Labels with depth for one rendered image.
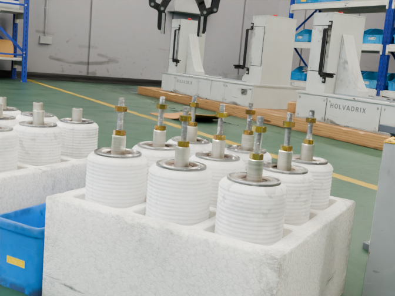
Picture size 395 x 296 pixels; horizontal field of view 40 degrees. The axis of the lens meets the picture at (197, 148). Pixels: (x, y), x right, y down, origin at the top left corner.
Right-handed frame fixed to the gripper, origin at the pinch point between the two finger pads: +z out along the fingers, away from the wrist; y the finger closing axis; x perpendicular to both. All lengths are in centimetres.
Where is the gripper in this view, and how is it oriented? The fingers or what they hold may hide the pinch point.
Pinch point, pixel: (181, 27)
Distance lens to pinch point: 104.0
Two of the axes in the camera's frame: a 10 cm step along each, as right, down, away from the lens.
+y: -9.9, -0.5, -1.5
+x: 1.3, 3.0, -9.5
